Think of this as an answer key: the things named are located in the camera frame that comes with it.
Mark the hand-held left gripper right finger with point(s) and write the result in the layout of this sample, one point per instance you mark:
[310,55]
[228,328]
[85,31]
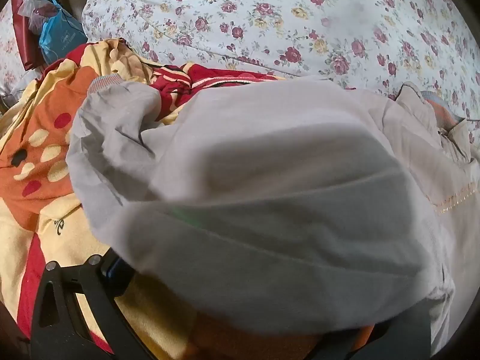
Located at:
[407,330]

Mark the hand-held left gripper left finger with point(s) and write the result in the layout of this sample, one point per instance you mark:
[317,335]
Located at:
[117,270]

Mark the beige jacket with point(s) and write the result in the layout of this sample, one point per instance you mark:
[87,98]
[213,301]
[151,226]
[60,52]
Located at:
[262,157]

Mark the yellow red printed blanket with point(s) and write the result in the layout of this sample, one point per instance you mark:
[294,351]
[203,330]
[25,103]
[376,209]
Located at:
[37,146]

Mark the blue bag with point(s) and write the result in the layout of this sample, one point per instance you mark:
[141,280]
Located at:
[60,37]

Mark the red bag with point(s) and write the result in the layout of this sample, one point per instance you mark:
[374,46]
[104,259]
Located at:
[24,37]

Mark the white plastic bag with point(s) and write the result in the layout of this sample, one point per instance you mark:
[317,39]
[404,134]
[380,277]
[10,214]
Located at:
[35,11]

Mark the floral bed sheet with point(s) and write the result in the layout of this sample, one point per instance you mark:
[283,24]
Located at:
[300,18]

